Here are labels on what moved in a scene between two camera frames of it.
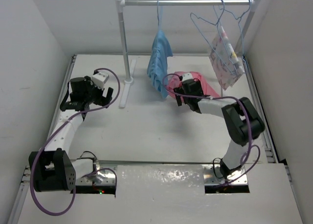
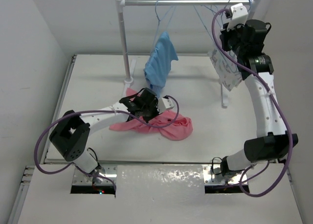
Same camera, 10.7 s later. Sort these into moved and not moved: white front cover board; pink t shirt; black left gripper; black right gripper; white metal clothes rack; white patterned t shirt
Moved: black right gripper; black left gripper; pink t shirt
Not moved: white patterned t shirt; white metal clothes rack; white front cover board
